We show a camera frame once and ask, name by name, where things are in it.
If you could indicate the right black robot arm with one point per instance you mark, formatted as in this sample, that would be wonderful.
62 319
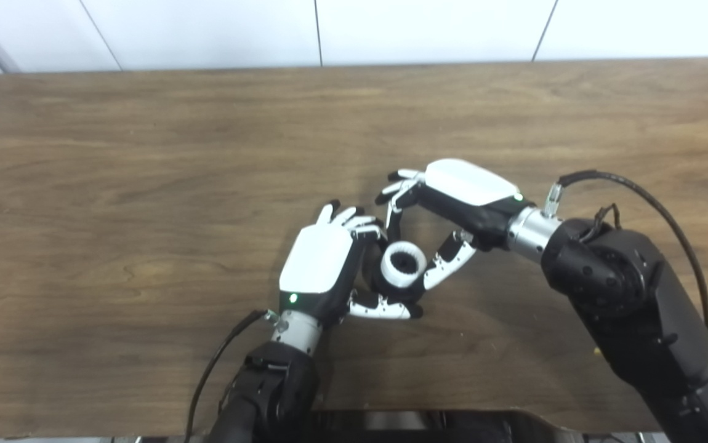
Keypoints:
631 295

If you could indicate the round black plastic part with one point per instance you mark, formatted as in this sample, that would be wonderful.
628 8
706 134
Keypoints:
402 263

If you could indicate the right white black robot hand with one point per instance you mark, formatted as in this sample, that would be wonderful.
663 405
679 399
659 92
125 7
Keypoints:
468 181

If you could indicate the black robot torso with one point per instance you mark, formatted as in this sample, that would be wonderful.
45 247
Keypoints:
452 427

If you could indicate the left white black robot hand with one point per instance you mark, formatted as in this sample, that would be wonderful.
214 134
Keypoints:
317 258

